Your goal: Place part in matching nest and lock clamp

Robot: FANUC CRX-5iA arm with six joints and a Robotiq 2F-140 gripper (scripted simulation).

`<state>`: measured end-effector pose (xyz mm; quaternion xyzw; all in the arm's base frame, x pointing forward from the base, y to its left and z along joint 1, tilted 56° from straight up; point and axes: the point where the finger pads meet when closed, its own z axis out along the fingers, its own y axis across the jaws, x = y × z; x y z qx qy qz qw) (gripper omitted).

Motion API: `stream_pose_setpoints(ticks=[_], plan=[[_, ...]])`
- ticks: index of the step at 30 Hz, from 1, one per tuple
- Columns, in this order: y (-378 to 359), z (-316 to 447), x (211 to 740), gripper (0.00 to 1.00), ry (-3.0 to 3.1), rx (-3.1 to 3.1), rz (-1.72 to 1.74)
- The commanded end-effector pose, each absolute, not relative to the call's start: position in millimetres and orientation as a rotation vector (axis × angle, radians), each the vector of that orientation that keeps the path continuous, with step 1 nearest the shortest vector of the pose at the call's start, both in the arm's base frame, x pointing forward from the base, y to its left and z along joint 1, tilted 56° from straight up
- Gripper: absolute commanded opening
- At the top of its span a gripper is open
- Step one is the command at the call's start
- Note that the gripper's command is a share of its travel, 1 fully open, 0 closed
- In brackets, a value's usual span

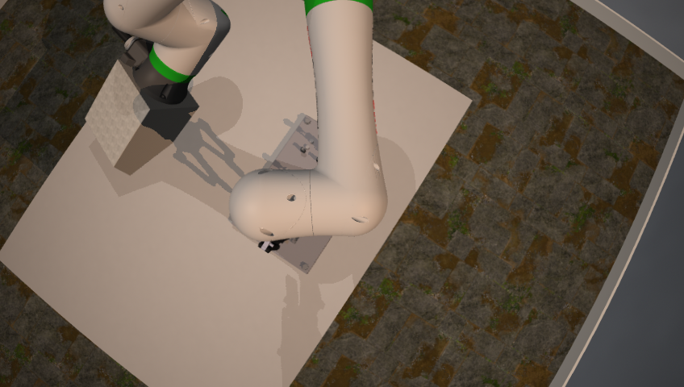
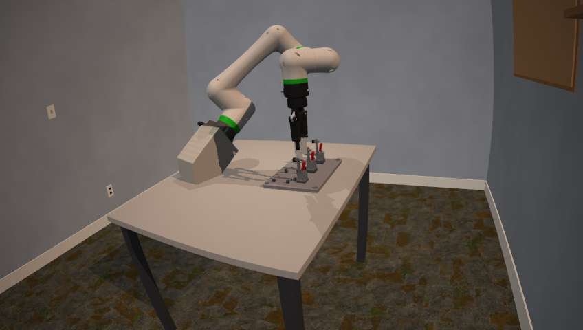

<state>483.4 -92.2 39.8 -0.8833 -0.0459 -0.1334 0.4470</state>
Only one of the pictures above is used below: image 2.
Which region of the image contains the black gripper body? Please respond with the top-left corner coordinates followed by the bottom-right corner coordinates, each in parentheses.
top-left (287, 97), bottom-right (307, 121)

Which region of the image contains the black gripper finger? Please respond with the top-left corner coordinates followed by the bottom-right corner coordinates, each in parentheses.
top-left (301, 111), bottom-right (308, 154)
top-left (289, 112), bottom-right (303, 158)

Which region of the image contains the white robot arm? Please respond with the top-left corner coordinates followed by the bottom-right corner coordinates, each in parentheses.
top-left (197, 25), bottom-right (340, 142)

